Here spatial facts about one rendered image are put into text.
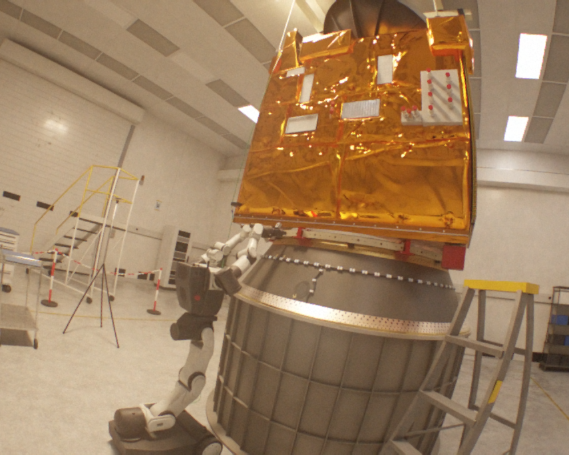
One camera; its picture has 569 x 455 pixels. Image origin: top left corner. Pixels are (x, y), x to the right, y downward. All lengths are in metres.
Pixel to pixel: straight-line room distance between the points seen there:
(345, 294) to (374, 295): 0.18
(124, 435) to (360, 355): 1.52
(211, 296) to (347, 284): 0.83
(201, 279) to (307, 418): 1.09
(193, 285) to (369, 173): 1.37
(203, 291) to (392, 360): 1.21
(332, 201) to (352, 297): 0.73
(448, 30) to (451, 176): 1.28
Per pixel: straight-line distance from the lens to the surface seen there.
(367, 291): 1.81
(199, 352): 1.94
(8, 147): 8.32
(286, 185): 2.32
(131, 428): 1.96
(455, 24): 2.72
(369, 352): 1.76
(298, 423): 1.93
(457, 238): 1.87
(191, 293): 1.73
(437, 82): 2.32
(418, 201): 1.90
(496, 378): 1.36
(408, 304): 1.88
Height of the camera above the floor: 1.42
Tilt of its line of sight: 8 degrees up
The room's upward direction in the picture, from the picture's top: 11 degrees clockwise
